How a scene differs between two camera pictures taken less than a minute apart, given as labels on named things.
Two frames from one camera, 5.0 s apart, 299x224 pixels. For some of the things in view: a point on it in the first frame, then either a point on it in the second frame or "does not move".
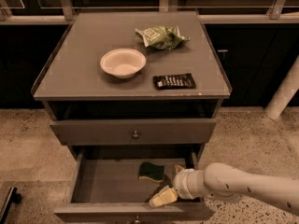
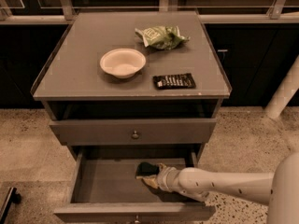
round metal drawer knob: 135,135 does not move
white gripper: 182,183 to 164,177
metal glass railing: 49,5 does not move
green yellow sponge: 152,172 does not move
